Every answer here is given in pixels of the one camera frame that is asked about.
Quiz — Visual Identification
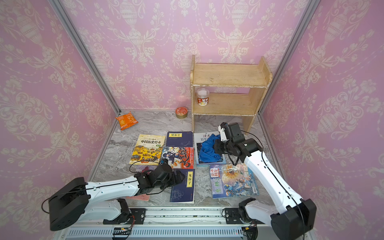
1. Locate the aluminium front rail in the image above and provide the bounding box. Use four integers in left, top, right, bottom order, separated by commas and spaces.
54, 206, 278, 240

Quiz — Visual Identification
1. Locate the navy Guiguzi book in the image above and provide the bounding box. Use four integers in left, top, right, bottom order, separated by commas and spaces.
170, 169, 196, 204

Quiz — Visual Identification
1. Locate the blue cloth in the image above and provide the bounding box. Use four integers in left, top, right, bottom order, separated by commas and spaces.
198, 134, 224, 164

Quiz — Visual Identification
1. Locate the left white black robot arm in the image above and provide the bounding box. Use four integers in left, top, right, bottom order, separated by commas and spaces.
45, 164, 186, 232

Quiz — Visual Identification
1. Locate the right aluminium corner post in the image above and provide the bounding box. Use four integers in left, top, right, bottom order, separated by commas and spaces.
258, 0, 322, 115

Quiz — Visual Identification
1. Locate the white red cup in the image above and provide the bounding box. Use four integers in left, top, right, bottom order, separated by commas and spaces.
197, 88, 210, 107

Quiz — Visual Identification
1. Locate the orange snack bag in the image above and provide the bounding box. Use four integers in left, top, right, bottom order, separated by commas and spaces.
116, 112, 139, 131

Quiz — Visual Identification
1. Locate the white science magazine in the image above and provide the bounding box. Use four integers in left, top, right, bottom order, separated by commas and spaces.
194, 131, 226, 167

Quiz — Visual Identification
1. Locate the red manga comic book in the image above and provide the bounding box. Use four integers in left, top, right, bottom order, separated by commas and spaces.
160, 147, 195, 169

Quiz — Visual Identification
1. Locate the wooden two-tier shelf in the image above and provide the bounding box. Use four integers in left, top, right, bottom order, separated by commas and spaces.
190, 54, 274, 136

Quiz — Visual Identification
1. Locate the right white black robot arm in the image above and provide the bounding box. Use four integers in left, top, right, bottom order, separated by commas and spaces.
214, 139, 317, 240

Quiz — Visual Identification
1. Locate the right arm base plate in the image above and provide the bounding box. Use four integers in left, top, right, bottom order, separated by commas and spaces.
222, 208, 263, 226

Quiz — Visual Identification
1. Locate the Hamlet purple red book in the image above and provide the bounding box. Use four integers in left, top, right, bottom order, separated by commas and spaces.
126, 165, 157, 201

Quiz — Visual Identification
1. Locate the left aluminium corner post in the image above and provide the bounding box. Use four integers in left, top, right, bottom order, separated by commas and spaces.
47, 0, 122, 115

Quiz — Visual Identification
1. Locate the dark blue book yellow label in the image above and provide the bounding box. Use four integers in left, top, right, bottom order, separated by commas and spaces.
166, 131, 194, 148

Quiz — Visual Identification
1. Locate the aluminium corner post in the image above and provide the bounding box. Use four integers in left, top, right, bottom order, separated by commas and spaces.
258, 0, 322, 115
47, 0, 122, 115

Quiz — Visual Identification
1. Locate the yellow history picture book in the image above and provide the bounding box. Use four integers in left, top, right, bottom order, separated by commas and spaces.
129, 134, 166, 166

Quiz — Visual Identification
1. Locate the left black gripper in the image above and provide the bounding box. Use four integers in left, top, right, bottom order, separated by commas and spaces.
154, 170, 188, 191

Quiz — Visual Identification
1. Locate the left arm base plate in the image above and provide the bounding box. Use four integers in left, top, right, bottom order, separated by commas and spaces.
103, 208, 147, 225

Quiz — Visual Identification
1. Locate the colourful sunflower magazine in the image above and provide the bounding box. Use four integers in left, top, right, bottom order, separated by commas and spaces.
210, 164, 260, 199

